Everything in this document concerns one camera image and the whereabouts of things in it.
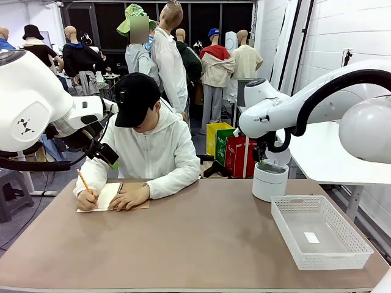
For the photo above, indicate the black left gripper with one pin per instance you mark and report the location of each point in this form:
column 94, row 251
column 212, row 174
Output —
column 102, row 152

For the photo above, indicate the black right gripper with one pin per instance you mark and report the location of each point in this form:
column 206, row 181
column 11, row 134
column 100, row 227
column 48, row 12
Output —
column 260, row 149

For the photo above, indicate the spiral notebook with brown cover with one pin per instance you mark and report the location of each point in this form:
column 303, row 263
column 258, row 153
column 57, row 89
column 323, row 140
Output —
column 108, row 195

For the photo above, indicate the orange pencil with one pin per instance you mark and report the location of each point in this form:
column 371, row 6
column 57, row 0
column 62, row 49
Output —
column 83, row 178

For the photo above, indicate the person's right forearm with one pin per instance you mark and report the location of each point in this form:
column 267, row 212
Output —
column 91, row 171

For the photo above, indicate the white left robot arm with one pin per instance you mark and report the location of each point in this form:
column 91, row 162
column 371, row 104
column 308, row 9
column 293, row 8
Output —
column 30, row 100

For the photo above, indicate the person's left forearm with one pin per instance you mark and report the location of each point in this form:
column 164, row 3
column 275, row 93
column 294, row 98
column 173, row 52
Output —
column 174, row 180

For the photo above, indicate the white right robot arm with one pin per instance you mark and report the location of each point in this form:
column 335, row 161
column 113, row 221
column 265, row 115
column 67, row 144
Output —
column 305, row 103

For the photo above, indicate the person's left hand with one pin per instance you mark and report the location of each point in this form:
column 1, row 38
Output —
column 131, row 196

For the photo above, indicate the person's right hand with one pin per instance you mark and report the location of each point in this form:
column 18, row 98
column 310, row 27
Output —
column 87, row 200

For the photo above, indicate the red recycling bag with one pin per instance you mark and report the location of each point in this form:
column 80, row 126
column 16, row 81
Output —
column 239, row 158

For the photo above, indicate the white lidded trash bin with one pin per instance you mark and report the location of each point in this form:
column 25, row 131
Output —
column 268, row 186

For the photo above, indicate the person in white jacket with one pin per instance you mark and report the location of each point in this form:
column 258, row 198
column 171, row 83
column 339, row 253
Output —
column 152, row 149

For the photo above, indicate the green recycling bag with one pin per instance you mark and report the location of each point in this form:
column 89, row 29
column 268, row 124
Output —
column 221, row 146

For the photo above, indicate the black and wood stand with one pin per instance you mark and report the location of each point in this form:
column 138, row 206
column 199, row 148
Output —
column 218, row 169

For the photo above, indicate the yellow recycling bag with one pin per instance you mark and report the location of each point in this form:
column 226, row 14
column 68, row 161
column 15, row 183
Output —
column 214, row 137

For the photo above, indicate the white desk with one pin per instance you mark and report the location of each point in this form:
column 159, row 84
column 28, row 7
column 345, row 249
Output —
column 320, row 152

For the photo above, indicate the grey cabinet box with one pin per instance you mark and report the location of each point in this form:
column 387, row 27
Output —
column 240, row 94

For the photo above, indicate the black baseball cap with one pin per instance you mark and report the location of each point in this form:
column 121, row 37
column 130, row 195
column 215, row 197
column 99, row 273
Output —
column 137, row 97

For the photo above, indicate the small white rectangular label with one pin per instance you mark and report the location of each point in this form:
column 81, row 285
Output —
column 311, row 237

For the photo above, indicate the mannequin in cream shirt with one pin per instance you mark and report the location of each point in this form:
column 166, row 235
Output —
column 246, row 64

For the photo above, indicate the mannequin in red beige jacket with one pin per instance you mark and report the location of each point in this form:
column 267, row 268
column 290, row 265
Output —
column 215, row 70

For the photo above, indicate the grey plastic stool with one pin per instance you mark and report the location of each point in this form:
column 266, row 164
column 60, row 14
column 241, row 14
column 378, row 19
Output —
column 12, row 195

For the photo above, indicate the figure with green checked hat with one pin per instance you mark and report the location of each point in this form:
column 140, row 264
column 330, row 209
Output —
column 137, row 61

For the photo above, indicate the tall mannequin in white shirt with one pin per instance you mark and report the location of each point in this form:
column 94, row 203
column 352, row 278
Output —
column 168, row 67

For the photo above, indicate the mannequin in black hoodie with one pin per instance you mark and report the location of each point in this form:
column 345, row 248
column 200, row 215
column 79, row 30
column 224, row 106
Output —
column 79, row 58

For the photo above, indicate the mannequin in dark green jacket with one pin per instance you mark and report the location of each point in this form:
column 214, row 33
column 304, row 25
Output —
column 191, row 64

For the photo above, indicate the white perforated plastic basket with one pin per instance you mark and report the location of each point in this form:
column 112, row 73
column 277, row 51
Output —
column 336, row 259

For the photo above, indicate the white oval device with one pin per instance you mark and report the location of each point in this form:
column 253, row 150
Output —
column 231, row 41

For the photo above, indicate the black tripod stand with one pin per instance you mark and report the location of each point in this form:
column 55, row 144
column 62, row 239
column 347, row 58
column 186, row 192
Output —
column 346, row 56

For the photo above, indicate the mannequin with black bucket hat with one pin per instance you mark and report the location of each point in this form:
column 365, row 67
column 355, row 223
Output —
column 36, row 50

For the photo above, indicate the mannequin in blue shirt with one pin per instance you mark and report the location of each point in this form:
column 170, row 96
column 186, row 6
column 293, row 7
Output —
column 3, row 38

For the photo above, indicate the white table leg frame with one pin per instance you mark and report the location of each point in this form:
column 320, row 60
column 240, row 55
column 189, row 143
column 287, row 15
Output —
column 30, row 183

